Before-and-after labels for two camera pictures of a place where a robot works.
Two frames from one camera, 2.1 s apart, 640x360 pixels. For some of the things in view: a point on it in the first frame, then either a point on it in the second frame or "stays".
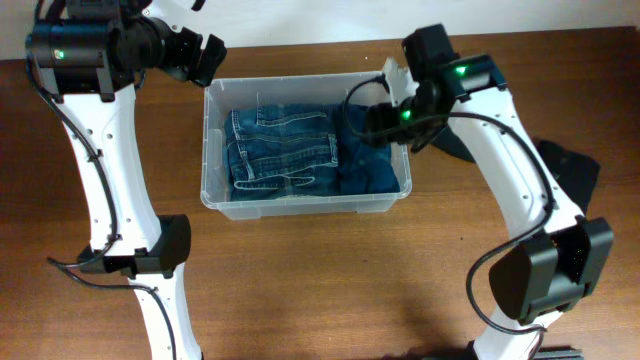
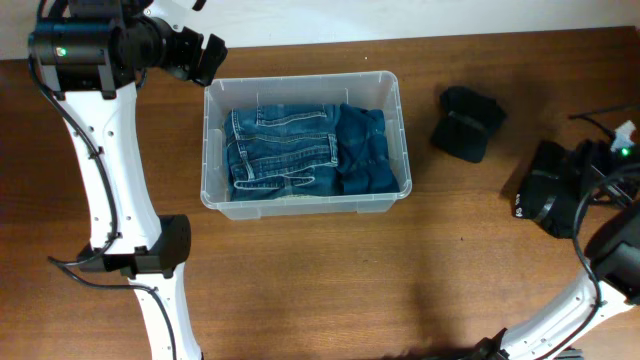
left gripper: (190, 47) stays
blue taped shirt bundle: (367, 166) stays
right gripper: (377, 120) -> (598, 159)
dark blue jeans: (282, 151) stays
